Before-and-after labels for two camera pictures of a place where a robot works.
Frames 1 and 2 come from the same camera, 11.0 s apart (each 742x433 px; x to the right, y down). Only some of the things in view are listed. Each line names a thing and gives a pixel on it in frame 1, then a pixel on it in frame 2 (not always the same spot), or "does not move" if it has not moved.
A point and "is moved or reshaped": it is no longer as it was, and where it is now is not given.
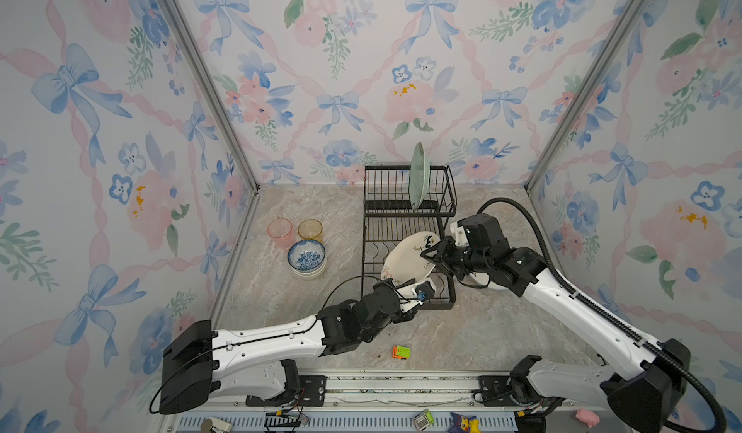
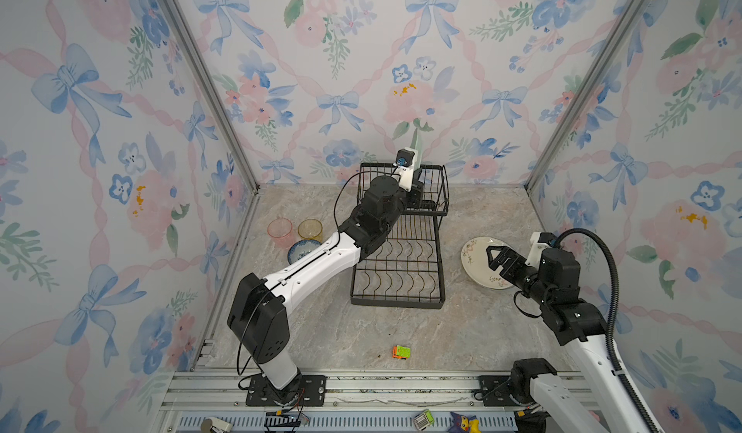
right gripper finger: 437,255 -> 505,271
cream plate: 405,263 is moved or reshaped
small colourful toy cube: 401,352 does not move
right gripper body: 460,261 -> 527,275
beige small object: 215,424 does not move
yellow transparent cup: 310,229 does not move
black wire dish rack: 395,235 does not move
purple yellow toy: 464,424 does not move
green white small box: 423,419 does not move
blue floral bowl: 306,254 does not move
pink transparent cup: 281,231 does not move
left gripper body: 404,317 -> 412,199
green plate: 419,177 -> 415,142
